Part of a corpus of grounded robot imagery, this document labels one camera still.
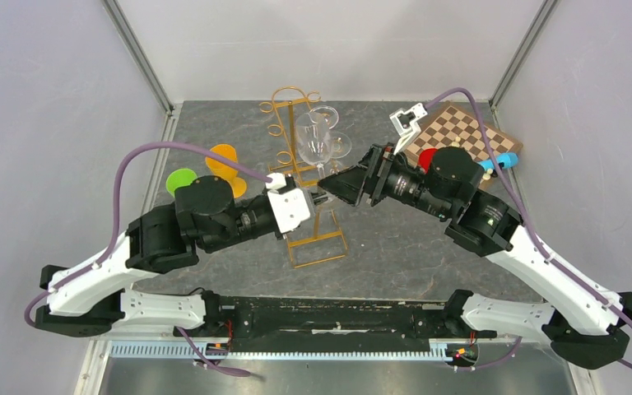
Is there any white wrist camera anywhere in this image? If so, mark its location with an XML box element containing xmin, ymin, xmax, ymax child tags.
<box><xmin>389</xmin><ymin>103</ymin><xmax>428</xmax><ymax>155</ymax></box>
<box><xmin>265</xmin><ymin>173</ymin><xmax>314</xmax><ymax>235</ymax></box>

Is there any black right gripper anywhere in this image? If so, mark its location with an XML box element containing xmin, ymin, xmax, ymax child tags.
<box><xmin>318</xmin><ymin>141</ymin><xmax>453</xmax><ymax>219</ymax></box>

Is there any green wine glass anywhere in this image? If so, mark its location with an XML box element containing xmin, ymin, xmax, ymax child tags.
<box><xmin>165</xmin><ymin>168</ymin><xmax>198</xmax><ymax>198</ymax></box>

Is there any wooden chessboard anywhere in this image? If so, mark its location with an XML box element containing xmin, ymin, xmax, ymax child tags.
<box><xmin>404</xmin><ymin>102</ymin><xmax>523</xmax><ymax>165</ymax></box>

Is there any orange wine glass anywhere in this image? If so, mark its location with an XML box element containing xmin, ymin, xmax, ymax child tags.
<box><xmin>205</xmin><ymin>144</ymin><xmax>247</xmax><ymax>198</ymax></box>

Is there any gold wire glass rack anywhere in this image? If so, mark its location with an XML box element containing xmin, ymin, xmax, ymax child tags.
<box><xmin>259</xmin><ymin>86</ymin><xmax>349</xmax><ymax>268</ymax></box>

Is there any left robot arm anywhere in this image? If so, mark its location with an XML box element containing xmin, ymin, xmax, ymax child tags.
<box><xmin>30</xmin><ymin>174</ymin><xmax>296</xmax><ymax>337</ymax></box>

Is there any clear wine glass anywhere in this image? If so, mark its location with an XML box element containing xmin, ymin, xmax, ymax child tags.
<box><xmin>311</xmin><ymin>105</ymin><xmax>340</xmax><ymax>129</ymax></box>
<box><xmin>295</xmin><ymin>111</ymin><xmax>332</xmax><ymax>180</ymax></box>
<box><xmin>330</xmin><ymin>132</ymin><xmax>352</xmax><ymax>159</ymax></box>

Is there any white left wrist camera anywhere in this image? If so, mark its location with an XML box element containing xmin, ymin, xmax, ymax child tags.
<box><xmin>265</xmin><ymin>173</ymin><xmax>314</xmax><ymax>235</ymax></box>

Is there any red wine glass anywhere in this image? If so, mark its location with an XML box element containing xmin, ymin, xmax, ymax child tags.
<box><xmin>417</xmin><ymin>148</ymin><xmax>437</xmax><ymax>173</ymax></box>

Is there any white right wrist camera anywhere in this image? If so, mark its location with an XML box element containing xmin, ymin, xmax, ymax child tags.
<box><xmin>389</xmin><ymin>103</ymin><xmax>428</xmax><ymax>155</ymax></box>

